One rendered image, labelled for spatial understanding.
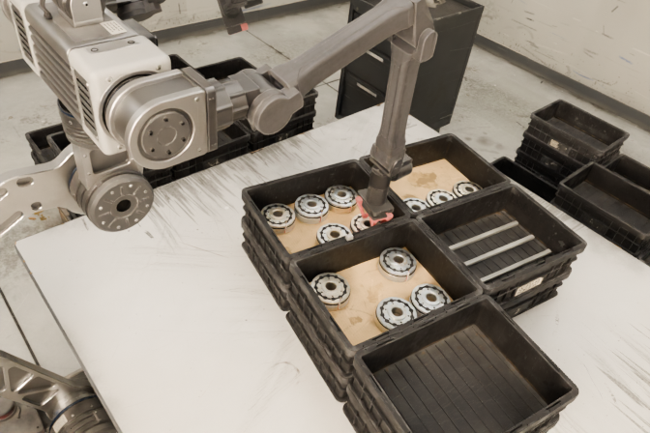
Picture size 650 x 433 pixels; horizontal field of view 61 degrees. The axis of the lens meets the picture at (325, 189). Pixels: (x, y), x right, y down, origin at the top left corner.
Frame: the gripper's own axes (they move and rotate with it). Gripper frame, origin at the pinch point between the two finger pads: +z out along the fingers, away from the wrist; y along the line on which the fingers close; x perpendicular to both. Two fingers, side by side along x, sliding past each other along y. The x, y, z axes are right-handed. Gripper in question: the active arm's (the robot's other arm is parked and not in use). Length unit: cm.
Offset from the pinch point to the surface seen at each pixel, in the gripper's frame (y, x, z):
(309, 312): -20.9, 28.4, 3.6
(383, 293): -21.3, 6.9, 4.4
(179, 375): -18, 60, 18
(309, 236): 4.7, 17.1, 4.3
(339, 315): -23.8, 21.0, 4.5
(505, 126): 135, -199, 85
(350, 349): -39.1, 27.5, -5.3
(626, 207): 6, -141, 37
